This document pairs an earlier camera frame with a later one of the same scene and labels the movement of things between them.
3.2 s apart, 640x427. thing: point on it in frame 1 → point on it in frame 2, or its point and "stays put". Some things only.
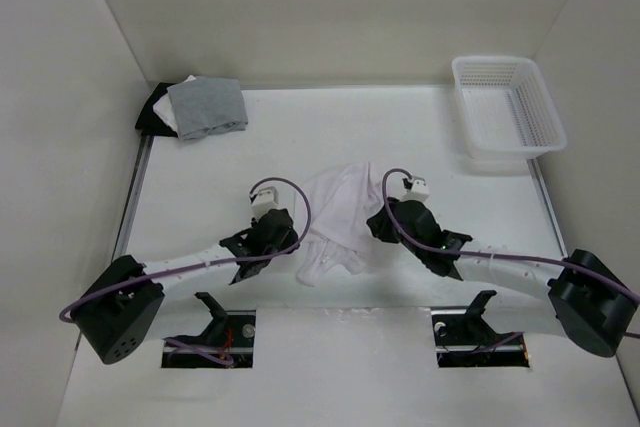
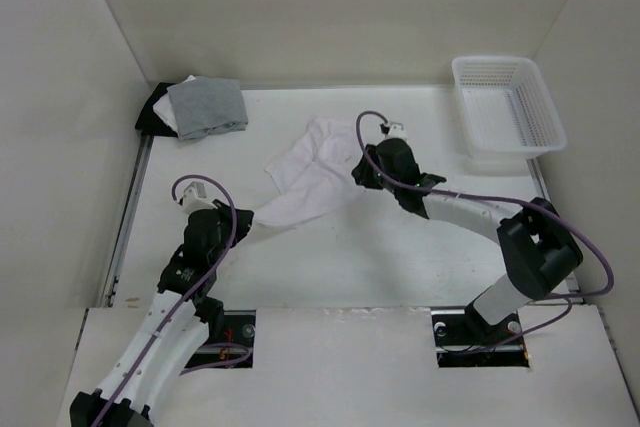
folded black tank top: [150, 122] stays put
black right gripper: [379, 228] → [364, 176]
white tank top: [344, 199] → [313, 176]
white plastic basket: [506, 109] stays put
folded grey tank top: [208, 106] stays put
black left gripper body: [286, 243] → [225, 228]
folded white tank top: [165, 110] stays put
